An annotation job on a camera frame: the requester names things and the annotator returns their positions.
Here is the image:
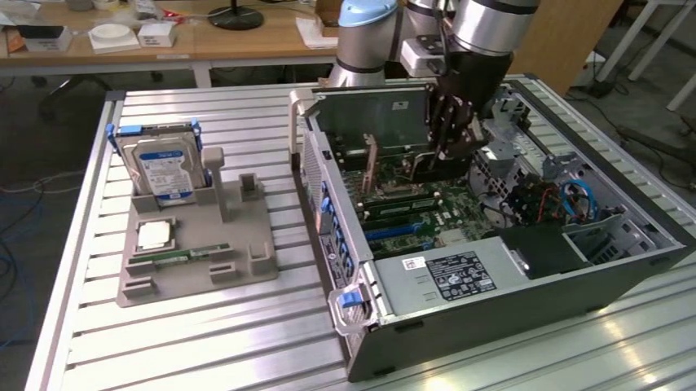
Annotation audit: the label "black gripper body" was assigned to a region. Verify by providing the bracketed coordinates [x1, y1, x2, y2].
[436, 51, 514, 110]

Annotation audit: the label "graphics card with metal bracket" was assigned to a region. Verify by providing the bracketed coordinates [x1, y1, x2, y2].
[360, 133, 470, 193]

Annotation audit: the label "blue expansion slot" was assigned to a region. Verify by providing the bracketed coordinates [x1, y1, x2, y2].
[364, 225, 426, 242]

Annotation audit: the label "metal disk bay cage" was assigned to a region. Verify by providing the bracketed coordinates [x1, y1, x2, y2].
[464, 118, 547, 196]

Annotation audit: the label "green motherboard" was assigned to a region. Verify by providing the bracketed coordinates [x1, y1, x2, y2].
[324, 134, 495, 260]

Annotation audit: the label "CPU socket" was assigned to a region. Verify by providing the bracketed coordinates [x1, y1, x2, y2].
[374, 181, 423, 196]

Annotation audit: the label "wooden cabinet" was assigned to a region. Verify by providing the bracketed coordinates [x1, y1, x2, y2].
[502, 0, 623, 97]

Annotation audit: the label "black RAM stick with labels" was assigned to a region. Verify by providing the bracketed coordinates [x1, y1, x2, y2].
[358, 194, 440, 217]

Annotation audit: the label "white paper stack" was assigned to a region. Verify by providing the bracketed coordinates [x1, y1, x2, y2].
[295, 15, 342, 50]

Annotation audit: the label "brown cardboard box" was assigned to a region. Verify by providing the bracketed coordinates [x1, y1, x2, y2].
[313, 0, 343, 28]

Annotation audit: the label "grey power supply unit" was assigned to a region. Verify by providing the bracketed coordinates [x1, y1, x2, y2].
[371, 236, 531, 319]

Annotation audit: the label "wooden desk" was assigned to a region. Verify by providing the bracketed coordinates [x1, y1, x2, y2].
[0, 0, 490, 89]

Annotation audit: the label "blue case latch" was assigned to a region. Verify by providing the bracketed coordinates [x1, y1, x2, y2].
[336, 284, 363, 308]

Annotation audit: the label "black round stand base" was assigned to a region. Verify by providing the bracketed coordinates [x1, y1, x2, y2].
[207, 0, 265, 30]

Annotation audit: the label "black open PC case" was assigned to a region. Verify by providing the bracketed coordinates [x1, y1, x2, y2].
[287, 72, 696, 384]

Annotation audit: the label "grey plastic parts rack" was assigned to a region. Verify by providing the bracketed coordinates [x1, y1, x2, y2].
[114, 147, 280, 310]

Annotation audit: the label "hard disk in blue carrier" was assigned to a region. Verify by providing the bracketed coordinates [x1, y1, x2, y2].
[105, 117, 203, 209]

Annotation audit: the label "small white cardboard box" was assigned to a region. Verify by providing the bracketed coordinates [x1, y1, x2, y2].
[136, 22, 179, 48]

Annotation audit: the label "green RAM stick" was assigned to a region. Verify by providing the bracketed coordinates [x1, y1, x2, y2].
[129, 243, 232, 266]

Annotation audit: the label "silver CPU chip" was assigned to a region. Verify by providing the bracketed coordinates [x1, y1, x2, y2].
[134, 222, 179, 249]

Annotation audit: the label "white round part on base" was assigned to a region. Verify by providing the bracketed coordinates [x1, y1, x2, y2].
[85, 23, 141, 54]

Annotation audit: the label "black chair base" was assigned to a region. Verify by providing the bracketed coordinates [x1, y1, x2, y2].
[32, 71, 164, 119]

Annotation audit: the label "white box with dark top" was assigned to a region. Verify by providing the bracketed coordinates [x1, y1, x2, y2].
[20, 24, 74, 53]

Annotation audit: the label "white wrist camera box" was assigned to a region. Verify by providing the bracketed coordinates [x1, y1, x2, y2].
[400, 35, 452, 77]

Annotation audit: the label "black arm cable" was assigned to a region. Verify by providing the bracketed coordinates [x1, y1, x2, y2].
[432, 0, 452, 74]

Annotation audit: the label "red wire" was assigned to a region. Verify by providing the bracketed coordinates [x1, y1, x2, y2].
[535, 182, 561, 223]

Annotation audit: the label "blue wire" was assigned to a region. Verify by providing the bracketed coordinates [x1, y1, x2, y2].
[558, 178, 599, 223]

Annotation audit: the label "white table frame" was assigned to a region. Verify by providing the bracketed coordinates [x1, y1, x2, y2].
[594, 0, 696, 111]

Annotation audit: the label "blue floor cables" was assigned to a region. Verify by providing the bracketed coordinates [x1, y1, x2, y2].
[0, 191, 44, 351]

